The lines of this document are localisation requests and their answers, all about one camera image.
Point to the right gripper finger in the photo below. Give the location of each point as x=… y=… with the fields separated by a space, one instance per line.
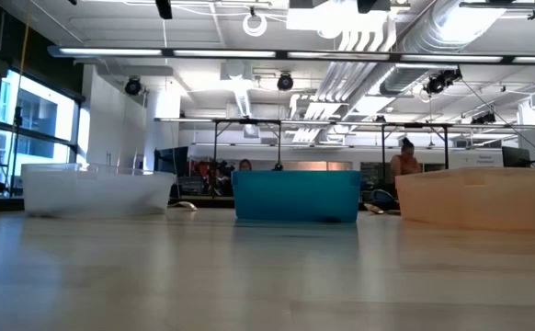
x=373 y=4

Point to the clear plastic bin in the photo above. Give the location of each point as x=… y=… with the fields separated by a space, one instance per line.
x=97 y=193

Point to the teal plastic bin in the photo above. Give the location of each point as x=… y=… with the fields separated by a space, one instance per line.
x=295 y=197

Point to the overhead light bar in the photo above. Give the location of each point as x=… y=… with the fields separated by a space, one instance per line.
x=226 y=53

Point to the round black ceiling speaker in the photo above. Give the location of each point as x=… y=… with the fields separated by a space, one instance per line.
x=285 y=82
x=133 y=86

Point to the dark monitor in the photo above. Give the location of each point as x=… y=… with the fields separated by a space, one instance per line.
x=171 y=160
x=515 y=156

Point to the person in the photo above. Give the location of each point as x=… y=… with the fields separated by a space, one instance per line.
x=245 y=164
x=405 y=161

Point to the black light stand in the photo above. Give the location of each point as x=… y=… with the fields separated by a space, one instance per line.
x=17 y=138

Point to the orange plastic bin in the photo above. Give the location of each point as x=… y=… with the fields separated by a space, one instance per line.
x=479 y=200

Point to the black ceiling camera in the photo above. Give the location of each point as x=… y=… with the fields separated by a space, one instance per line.
x=442 y=80
x=483 y=118

